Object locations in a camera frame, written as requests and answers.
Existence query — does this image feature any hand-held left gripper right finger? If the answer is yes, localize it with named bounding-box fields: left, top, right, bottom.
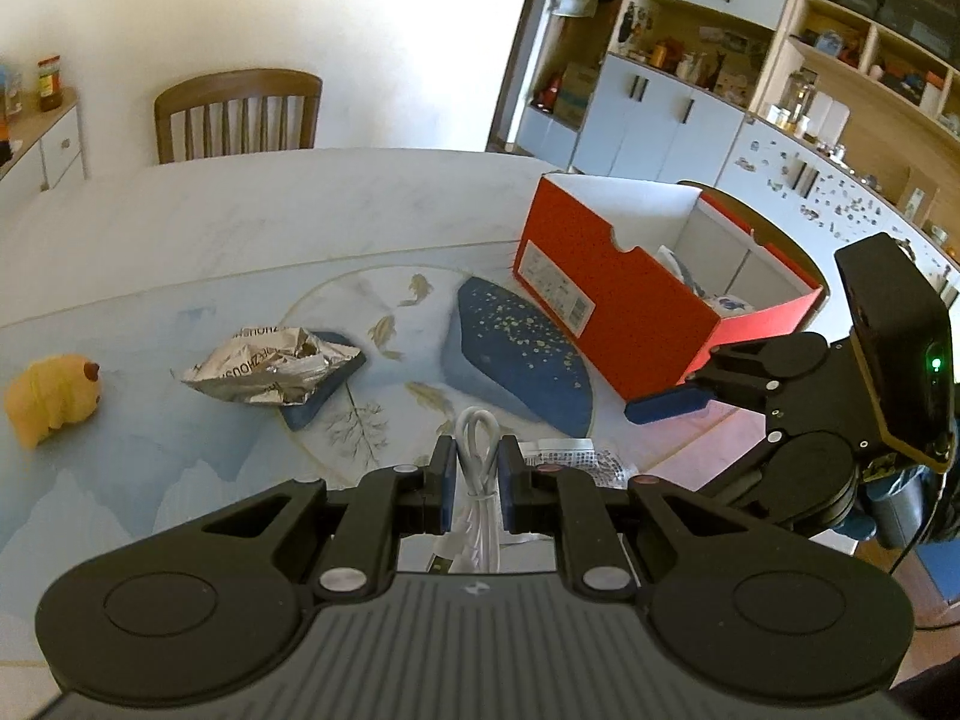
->
left=499, top=435, right=796, bottom=602

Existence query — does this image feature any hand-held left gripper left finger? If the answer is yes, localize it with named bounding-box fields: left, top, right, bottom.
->
left=161, top=435, right=460, bottom=605

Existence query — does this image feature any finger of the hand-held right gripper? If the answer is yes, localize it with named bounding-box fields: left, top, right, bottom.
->
left=697, top=431, right=788, bottom=500
left=624, top=334, right=830, bottom=425

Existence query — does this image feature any white cable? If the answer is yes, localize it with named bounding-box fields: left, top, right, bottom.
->
left=431, top=406, right=505, bottom=577

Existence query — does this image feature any white packet with black print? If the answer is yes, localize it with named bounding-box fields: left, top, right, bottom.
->
left=517, top=439, right=637, bottom=492

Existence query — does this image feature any red shoe box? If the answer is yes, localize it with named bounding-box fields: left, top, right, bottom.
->
left=512, top=172, right=824, bottom=404

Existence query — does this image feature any silver foil bag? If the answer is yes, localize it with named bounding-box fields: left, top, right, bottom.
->
left=171, top=324, right=366, bottom=407

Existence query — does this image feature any yellow plush toy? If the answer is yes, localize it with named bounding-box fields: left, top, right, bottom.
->
left=4, top=354, right=102, bottom=451

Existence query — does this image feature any person's right hand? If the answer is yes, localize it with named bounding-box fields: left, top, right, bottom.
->
left=829, top=465, right=931, bottom=550

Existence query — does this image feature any white cabinet with magnets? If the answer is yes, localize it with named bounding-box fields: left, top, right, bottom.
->
left=720, top=116, right=960, bottom=301

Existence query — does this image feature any white wood cabinet unit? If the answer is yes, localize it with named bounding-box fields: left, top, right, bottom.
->
left=514, top=0, right=960, bottom=241

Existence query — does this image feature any printed cardboard box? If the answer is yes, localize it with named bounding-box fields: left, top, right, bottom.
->
left=559, top=64, right=601, bottom=128

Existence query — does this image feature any row of small bottles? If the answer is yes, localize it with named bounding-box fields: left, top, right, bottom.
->
left=626, top=37, right=751, bottom=102

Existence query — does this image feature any brown wooden chair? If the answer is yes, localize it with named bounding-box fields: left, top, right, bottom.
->
left=154, top=69, right=323, bottom=164

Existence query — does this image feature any white sideboard with wooden top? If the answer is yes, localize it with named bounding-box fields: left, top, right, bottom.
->
left=0, top=86, right=87, bottom=200

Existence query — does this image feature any jar with red lid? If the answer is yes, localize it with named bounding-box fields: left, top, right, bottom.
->
left=36, top=55, right=62, bottom=112

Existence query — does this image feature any thin black cable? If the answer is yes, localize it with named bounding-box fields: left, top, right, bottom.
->
left=891, top=465, right=960, bottom=631

